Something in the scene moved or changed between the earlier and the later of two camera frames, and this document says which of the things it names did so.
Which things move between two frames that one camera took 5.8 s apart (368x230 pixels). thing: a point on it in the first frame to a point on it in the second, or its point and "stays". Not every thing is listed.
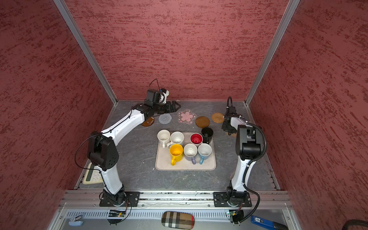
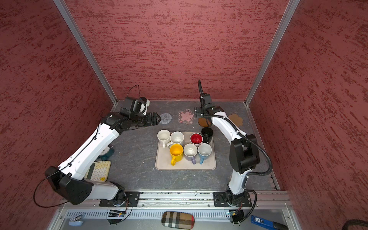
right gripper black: x=224 y=127 to x=197 y=112
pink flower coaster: x=186 y=116 stays
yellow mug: x=176 y=153 stays
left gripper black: x=168 y=109 to x=149 y=116
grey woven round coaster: x=165 y=119 stays
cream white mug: x=163 y=136 stays
